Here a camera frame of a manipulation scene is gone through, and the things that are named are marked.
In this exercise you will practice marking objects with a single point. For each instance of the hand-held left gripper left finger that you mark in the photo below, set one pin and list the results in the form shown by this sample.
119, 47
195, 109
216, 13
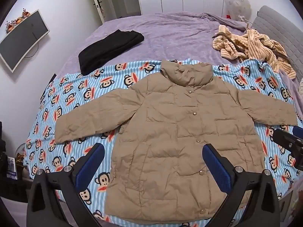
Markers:
91, 165

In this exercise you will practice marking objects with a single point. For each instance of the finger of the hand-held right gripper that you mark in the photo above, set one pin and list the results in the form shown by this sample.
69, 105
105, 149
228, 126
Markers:
298, 131
284, 138

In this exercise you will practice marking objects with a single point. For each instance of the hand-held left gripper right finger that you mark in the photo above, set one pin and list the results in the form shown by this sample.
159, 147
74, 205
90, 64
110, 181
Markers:
216, 167

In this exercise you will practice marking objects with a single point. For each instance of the tan puffer jacket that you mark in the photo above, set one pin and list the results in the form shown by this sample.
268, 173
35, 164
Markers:
165, 123

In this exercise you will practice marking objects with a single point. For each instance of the monkey print striped blanket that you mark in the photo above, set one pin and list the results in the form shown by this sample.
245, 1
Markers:
78, 99

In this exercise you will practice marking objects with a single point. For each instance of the round glass ornament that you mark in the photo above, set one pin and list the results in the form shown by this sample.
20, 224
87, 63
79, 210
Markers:
20, 156

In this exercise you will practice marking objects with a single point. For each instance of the blue book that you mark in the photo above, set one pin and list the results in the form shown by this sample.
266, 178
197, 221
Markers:
11, 167

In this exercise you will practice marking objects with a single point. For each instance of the dark side table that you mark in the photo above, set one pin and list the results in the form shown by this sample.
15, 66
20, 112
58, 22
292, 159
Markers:
14, 189

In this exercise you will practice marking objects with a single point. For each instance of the yellow striped fleece garment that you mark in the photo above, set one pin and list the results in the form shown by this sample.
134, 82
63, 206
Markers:
260, 47

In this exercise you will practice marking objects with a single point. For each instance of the grey padded headboard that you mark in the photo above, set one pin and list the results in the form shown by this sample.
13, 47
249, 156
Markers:
279, 26

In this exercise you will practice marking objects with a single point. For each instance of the brown cloth belt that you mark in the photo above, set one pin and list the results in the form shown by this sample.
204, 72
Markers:
230, 41

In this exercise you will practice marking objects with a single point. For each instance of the black folded garment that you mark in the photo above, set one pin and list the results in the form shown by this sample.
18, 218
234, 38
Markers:
109, 49

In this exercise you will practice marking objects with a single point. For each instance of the purple bed cover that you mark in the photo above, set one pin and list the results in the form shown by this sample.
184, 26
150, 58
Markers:
170, 35

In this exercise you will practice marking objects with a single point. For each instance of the white standing fan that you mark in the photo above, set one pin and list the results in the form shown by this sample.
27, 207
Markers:
236, 3

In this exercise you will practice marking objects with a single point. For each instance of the orange flower decoration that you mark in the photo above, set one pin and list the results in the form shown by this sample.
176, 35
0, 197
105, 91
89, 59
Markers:
10, 26

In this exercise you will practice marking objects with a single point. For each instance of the wall mounted monitor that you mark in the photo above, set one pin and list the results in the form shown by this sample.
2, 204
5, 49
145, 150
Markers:
21, 40

